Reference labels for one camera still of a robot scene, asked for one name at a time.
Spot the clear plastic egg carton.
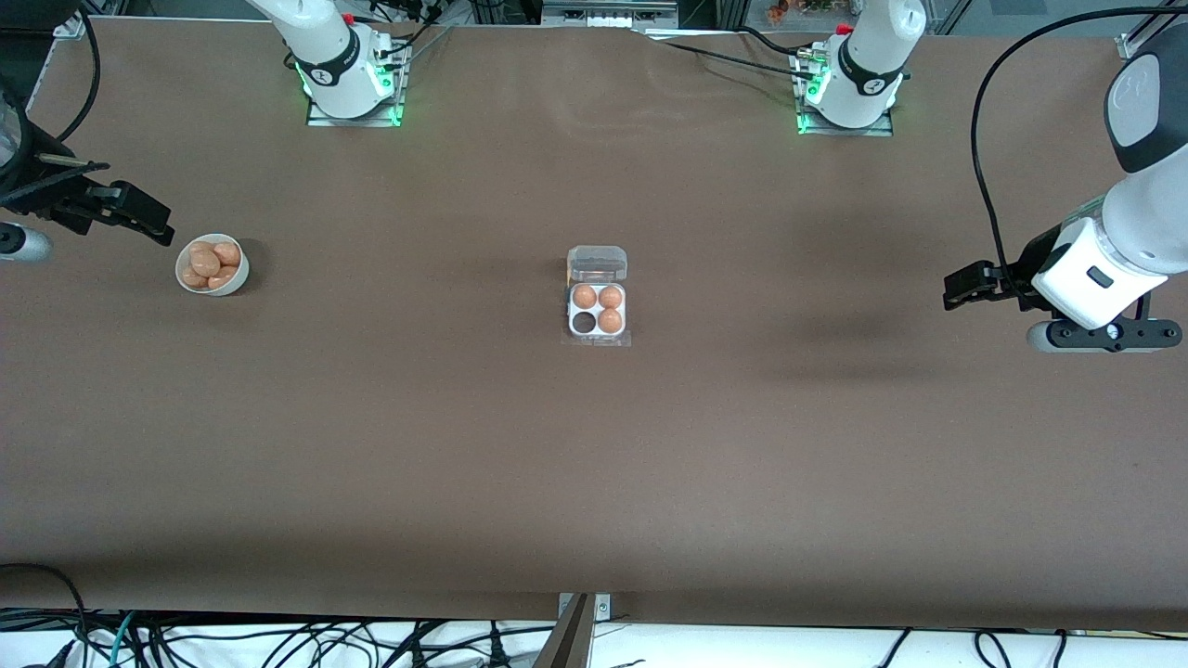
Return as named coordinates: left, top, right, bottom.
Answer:
left=561, top=245, right=634, bottom=350

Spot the grey metal box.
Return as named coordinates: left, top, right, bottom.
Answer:
left=541, top=0, right=680, bottom=29

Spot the white round bowl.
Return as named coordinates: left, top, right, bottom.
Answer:
left=175, top=233, right=250, bottom=297

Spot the dark metal strut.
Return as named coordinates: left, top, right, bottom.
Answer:
left=532, top=594, right=595, bottom=668

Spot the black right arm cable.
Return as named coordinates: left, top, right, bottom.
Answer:
left=51, top=0, right=103, bottom=145

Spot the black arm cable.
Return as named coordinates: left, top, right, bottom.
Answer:
left=970, top=7, right=1188, bottom=312
left=51, top=0, right=103, bottom=145

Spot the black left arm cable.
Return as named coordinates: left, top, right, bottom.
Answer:
left=970, top=7, right=1188, bottom=312

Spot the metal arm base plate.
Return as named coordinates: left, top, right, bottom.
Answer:
left=304, top=42, right=407, bottom=129
left=794, top=48, right=897, bottom=138

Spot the aluminium frame profile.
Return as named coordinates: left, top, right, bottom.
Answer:
left=1117, top=0, right=1188, bottom=62

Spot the short black table cable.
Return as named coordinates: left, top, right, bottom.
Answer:
left=738, top=26, right=808, bottom=57

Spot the black base cable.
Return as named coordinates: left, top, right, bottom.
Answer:
left=369, top=0, right=456, bottom=61

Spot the long black table cable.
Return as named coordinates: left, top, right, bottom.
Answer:
left=640, top=32, right=818, bottom=75

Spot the black looped floor cable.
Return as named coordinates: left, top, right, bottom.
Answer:
left=0, top=562, right=89, bottom=668

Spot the teal floor cable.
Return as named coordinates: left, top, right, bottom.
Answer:
left=107, top=610, right=142, bottom=668

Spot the small metal table bracket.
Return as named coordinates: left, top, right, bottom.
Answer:
left=557, top=592, right=612, bottom=621

